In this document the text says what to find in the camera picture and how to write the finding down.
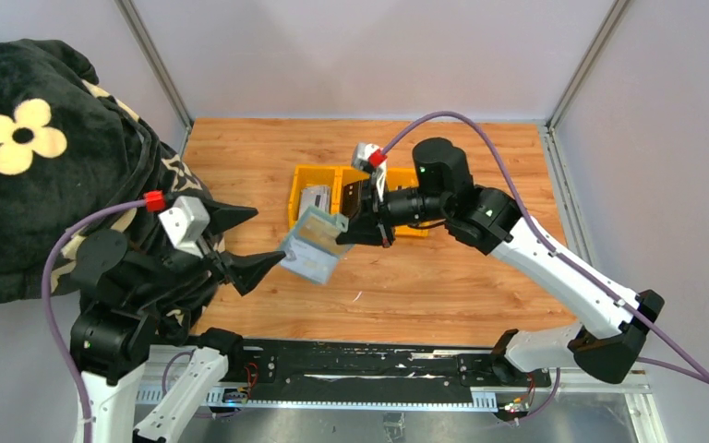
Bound middle yellow bin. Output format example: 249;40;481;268
338;168;380;236

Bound right yellow bin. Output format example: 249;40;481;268
379;168;429;238

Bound black floral blanket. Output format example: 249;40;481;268
0;39;210;305

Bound yellow bin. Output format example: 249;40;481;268
338;168;380;236
379;168;429;238
287;164;336;228

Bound left yellow bin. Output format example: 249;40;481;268
287;164;336;228

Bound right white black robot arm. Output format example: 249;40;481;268
337;138;664;384

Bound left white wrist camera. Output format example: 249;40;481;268
158;196;210;258

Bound aluminium frame post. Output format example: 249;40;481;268
547;0;634;131
114;0;194;133

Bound right aluminium frame post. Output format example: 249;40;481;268
547;0;634;131

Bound silver cards in left bin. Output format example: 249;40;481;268
298;185;331;216

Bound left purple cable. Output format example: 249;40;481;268
41;190;166;443

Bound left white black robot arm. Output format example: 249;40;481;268
69;191;283;442

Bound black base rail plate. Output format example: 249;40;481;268
224;339;552;407

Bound black card holder in bin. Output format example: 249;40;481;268
340;180;370;220

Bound green card holder wallet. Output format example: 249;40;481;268
279;206;352;285

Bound left aluminium frame post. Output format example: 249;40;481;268
114;0;194;133

